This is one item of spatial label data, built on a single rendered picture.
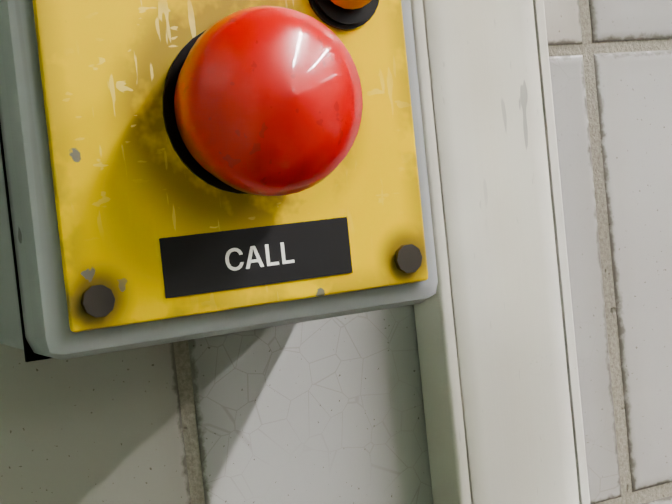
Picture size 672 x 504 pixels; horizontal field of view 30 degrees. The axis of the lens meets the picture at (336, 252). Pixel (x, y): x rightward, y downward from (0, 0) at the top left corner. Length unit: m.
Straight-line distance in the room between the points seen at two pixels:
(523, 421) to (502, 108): 0.10
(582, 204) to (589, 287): 0.03
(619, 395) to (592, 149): 0.08
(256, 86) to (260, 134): 0.01
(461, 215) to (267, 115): 0.13
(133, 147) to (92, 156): 0.01
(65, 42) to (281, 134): 0.05
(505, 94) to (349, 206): 0.11
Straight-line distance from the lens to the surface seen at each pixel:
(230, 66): 0.25
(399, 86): 0.30
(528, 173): 0.39
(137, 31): 0.27
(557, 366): 0.39
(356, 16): 0.29
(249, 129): 0.25
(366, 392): 0.38
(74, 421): 0.34
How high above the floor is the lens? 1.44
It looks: 3 degrees down
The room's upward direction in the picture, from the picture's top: 6 degrees counter-clockwise
